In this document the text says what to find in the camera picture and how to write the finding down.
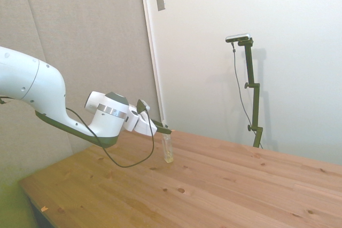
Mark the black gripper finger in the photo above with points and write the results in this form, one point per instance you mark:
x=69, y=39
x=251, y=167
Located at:
x=163, y=130
x=164, y=124

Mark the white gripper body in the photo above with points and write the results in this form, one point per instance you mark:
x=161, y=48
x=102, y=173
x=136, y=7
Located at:
x=141, y=125

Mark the clear sanitizer bottle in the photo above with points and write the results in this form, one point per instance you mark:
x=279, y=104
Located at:
x=168, y=149

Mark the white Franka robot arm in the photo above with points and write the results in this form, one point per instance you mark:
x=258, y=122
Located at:
x=40, y=86

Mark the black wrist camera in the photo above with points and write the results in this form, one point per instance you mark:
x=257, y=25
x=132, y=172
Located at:
x=142, y=105

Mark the white wall trim strip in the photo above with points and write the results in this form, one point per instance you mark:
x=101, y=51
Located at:
x=151, y=46

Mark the dark green camera stand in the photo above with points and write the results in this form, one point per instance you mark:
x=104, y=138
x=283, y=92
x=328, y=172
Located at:
x=253, y=92

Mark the grey exterior camera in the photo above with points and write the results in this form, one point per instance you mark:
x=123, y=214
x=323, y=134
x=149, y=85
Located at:
x=238, y=37

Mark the grey wall plate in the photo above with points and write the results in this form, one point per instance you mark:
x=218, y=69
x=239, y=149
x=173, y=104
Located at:
x=160, y=1

